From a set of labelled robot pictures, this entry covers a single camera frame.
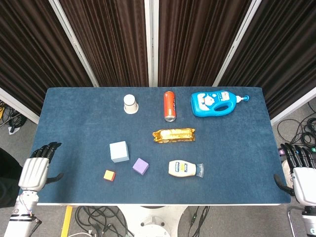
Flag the blue detergent bottle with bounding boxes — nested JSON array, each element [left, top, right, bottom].
[[190, 89, 250, 118]]

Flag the white partition base rail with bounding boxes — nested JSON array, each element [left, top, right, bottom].
[[0, 87, 40, 124], [270, 87, 316, 126]]

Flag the black power strip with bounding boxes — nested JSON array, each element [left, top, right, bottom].
[[278, 145, 316, 156]]

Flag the white paper cup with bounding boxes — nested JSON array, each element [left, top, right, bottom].
[[123, 94, 139, 115]]

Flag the yellow floor tape strip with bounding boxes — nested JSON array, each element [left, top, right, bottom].
[[60, 206, 74, 237]]

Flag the mayonnaise squeeze bottle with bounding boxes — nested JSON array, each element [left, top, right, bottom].
[[168, 159, 205, 178]]

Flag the black cable with inline switch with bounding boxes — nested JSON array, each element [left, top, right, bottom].
[[189, 206, 210, 237]]

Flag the gold biscuit packet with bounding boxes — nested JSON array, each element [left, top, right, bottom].
[[152, 127, 197, 144]]

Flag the large light blue cube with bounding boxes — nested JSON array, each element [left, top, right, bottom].
[[109, 141, 130, 163]]

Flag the medium purple cube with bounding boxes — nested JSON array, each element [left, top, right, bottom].
[[132, 158, 150, 176]]

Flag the white sneaker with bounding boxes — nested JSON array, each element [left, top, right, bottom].
[[282, 159, 296, 188]]

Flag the metal chair frame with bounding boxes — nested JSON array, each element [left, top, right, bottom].
[[287, 206, 306, 237]]

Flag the dark brown pleated partition panel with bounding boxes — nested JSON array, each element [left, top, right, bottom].
[[0, 0, 93, 116], [158, 0, 252, 87], [218, 0, 316, 119], [59, 0, 149, 87]]

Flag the small orange yellow cube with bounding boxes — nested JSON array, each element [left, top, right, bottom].
[[103, 169, 116, 182]]

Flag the person black trousers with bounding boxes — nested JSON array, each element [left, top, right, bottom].
[[0, 148, 24, 208]]

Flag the white partition post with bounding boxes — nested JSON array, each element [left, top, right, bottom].
[[212, 0, 262, 87], [48, 0, 99, 87], [144, 0, 159, 87]]

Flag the black floor cable bundle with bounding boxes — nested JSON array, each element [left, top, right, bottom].
[[0, 100, 27, 131], [276, 102, 316, 149], [74, 206, 135, 237]]

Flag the orange drink can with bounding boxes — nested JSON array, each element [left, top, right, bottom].
[[163, 91, 177, 122]]

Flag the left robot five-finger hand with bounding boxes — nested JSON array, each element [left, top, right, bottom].
[[18, 142, 64, 192]]

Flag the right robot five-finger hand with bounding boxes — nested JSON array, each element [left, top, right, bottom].
[[273, 142, 316, 205]]

